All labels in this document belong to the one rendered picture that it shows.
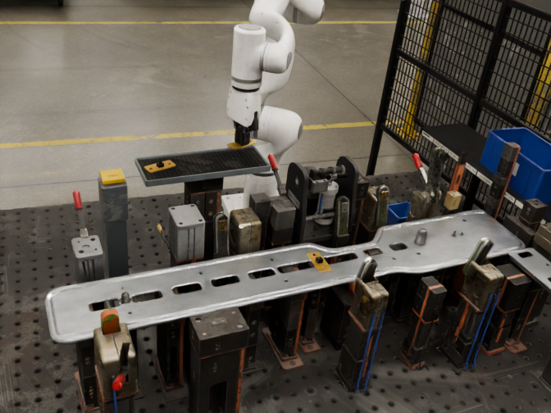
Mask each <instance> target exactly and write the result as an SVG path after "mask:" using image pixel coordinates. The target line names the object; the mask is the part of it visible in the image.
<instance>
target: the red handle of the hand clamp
mask: <svg viewBox="0 0 551 413"><path fill-rule="evenodd" d="M412 159H413V161H414V163H415V165H416V168H417V170H418V171H419V174H420V176H421V179H422V182H423V184H424V185H425V188H426V182H427V175H426V172H425V170H424V166H423V165H422V162H421V159H420V157H419V155H418V154H416V153H414V154H412Z"/></svg>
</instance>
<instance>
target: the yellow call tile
mask: <svg viewBox="0 0 551 413"><path fill-rule="evenodd" d="M99 174H100V177H101V179H102V183H103V184H115V183H122V182H125V176H124V174H123V172H122V170H121V169H113V170H100V171H99Z"/></svg>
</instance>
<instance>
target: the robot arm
mask: <svg viewBox="0 0 551 413"><path fill-rule="evenodd" d="M324 13H325V3H324V1H323V0H255V1H254V4H253V7H252V9H251V11H250V14H249V23H250V24H240V25H236V26H235V27H234V39H233V54H232V69H231V85H230V90H229V94H228V99H227V107H226V114H227V116H228V117H229V118H231V119H232V121H233V122H234V128H235V142H236V143H237V142H238V140H240V145H241V146H243V145H246V144H249V141H250V139H251V138H253V139H256V140H261V141H265V142H268V143H265V144H261V145H257V146H255V147H256V148H257V150H258V151H259V152H260V153H261V154H262V155H263V156H264V157H265V159H266V160H267V161H268V162H269V160H268V155H269V154H270V153H271V154H273V155H274V157H275V162H276V164H277V167H278V173H279V167H280V159H281V156H282V155H283V153H284V152H286V151H287V150H289V149H290V148H291V147H292V146H293V145H295V144H296V142H297V141H298V140H299V138H300V137H301V134H302V132H303V122H302V120H301V118H300V116H299V115H298V114H296V113H295V112H292V111H288V110H285V109H281V108H277V107H269V106H265V105H264V101H265V99H266V98H267V97H268V96H269V95H270V94H272V93H274V92H276V91H278V90H280V89H282V88H283V87H284V86H285V85H286V83H287V82H288V80H289V77H290V73H291V70H292V66H293V62H294V49H295V37H294V32H293V30H292V28H291V26H290V24H289V22H291V23H295V24H300V25H315V24H316V23H318V22H319V21H320V20H321V19H322V17H323V16H324ZM269 164H270V162H269ZM276 189H277V182H276V177H275V174H274V171H272V170H271V171H267V172H261V173H254V174H248V175H245V179H244V193H243V194H241V195H239V196H238V197H237V198H236V199H235V201H234V210H236V209H242V208H247V207H249V198H250V194H253V193H266V195H267V196H268V197H274V196H276Z"/></svg>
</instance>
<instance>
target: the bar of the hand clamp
mask: <svg viewBox="0 0 551 413"><path fill-rule="evenodd" d="M448 158H449V154H448V153H447V152H446V151H445V149H443V148H442V147H436V148H432V149H431V154H430V164H429V170H428V176H427V182H426V191H427V192H428V193H429V195H430V197H431V191H432V188H433V192H434V194H435V196H434V197H432V198H431V199H433V200H434V201H437V199H438V194H439V184H440V179H441V173H442V168H443V162H444V161H447V160H448ZM428 202H430V198H429V201H428Z"/></svg>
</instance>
